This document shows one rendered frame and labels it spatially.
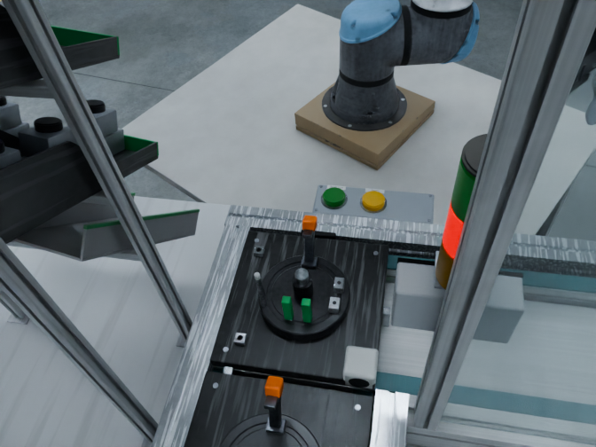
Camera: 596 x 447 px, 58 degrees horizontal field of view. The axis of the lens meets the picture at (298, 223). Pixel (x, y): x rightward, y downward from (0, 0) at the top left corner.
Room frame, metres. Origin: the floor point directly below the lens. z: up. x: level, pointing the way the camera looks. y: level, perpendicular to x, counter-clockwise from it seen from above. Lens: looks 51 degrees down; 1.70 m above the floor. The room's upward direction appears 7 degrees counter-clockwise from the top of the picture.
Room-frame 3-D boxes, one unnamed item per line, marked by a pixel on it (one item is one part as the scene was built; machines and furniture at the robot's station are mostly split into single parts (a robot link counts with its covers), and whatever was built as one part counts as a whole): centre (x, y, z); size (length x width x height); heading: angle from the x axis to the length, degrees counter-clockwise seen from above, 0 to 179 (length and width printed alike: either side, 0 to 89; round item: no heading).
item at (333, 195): (0.63, -0.07, 0.96); 0.04 x 0.04 x 0.02
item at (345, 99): (0.95, -0.18, 0.95); 0.15 x 0.15 x 0.10
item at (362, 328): (0.43, 0.00, 0.96); 0.24 x 0.24 x 0.02; 74
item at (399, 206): (0.61, -0.14, 0.93); 0.21 x 0.07 x 0.06; 74
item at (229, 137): (0.92, -0.14, 0.84); 0.90 x 0.70 x 0.03; 45
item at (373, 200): (0.61, -0.14, 0.96); 0.04 x 0.04 x 0.02
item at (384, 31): (0.96, -0.19, 1.07); 0.13 x 0.12 x 0.14; 88
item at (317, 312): (0.43, 0.00, 0.98); 0.14 x 0.14 x 0.02
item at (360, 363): (0.31, -0.06, 0.97); 0.05 x 0.05 x 0.04; 74
